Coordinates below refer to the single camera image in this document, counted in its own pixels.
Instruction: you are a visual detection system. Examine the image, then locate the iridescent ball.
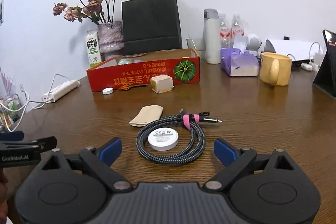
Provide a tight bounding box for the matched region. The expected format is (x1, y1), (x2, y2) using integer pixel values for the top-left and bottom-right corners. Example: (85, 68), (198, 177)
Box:
(118, 59), (132, 65)

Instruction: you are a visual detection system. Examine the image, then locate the yellow ceramic mug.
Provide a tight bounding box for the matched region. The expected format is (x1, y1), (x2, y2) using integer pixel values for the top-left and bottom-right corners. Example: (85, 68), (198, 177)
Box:
(260, 52), (292, 86)

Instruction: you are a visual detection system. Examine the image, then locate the white power strip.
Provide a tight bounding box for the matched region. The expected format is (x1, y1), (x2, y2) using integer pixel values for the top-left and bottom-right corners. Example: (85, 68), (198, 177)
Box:
(42, 80), (80, 103)

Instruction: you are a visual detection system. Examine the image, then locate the red cardboard box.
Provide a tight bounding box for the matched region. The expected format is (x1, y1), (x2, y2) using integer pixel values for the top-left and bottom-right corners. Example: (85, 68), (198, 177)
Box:
(87, 49), (200, 92)

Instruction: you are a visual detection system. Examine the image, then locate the purple marbled vase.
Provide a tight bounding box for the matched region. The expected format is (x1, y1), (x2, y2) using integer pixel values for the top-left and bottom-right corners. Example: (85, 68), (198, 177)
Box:
(98, 21), (124, 53)

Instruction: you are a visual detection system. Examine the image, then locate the braided black grey cable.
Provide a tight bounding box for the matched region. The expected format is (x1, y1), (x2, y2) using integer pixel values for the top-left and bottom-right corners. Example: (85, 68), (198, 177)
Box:
(135, 108), (224, 167)

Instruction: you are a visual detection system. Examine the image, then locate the white thermos bottle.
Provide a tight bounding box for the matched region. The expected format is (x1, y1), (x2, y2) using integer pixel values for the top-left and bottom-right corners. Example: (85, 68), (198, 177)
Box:
(203, 9), (221, 64)

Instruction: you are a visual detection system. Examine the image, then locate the white green milk carton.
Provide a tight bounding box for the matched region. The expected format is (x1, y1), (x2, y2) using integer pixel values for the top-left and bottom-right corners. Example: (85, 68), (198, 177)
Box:
(85, 29), (102, 67)

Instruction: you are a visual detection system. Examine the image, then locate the small white round cap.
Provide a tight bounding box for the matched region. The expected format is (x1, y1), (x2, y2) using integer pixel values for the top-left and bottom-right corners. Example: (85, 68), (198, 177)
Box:
(102, 87), (113, 95)

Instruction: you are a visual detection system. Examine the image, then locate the black paper shopping bag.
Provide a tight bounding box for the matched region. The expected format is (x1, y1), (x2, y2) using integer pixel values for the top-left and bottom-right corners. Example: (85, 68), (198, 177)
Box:
(121, 0), (182, 56)

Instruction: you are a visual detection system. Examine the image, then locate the small white round speaker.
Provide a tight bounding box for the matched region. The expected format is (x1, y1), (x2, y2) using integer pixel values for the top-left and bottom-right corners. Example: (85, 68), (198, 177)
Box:
(247, 34), (262, 56)

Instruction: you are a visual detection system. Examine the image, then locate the right plastic water bottle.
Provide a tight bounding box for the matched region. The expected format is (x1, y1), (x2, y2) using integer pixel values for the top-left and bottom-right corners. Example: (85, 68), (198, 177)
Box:
(231, 14), (244, 42)

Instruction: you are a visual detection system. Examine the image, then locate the white projector device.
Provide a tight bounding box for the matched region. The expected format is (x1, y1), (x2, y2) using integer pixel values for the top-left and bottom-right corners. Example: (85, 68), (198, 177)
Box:
(264, 39), (325, 67)

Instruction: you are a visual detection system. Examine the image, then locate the purple tissue pack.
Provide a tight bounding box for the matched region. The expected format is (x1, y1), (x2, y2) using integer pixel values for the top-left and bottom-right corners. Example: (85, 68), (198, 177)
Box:
(220, 35), (260, 77)

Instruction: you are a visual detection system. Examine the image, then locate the left plastic water bottle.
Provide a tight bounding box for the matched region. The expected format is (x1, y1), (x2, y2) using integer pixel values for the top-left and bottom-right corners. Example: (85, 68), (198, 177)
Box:
(219, 13), (231, 48)

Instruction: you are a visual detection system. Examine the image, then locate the plastic water bottle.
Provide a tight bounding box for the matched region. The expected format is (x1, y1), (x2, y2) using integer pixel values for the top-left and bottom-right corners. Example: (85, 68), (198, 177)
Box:
(231, 14), (244, 42)
(219, 13), (231, 48)

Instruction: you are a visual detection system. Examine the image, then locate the black tablet stand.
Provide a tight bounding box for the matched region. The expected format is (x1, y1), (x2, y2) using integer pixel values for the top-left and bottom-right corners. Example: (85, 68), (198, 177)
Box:
(313, 30), (336, 98)

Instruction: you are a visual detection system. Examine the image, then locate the beige cube box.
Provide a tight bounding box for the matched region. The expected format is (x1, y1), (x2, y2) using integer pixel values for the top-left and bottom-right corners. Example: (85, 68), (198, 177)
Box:
(150, 75), (174, 94)

